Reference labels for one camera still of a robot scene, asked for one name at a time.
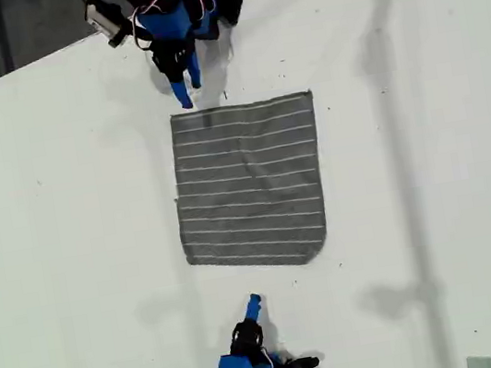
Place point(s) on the grey striped square towel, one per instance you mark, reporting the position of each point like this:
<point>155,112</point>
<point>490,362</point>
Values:
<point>250,183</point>

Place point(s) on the short black camera stalk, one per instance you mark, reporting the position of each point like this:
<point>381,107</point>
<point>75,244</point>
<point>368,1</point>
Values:
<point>130,27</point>

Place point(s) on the black camera box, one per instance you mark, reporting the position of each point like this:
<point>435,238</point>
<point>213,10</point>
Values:
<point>309,363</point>
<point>105,21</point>

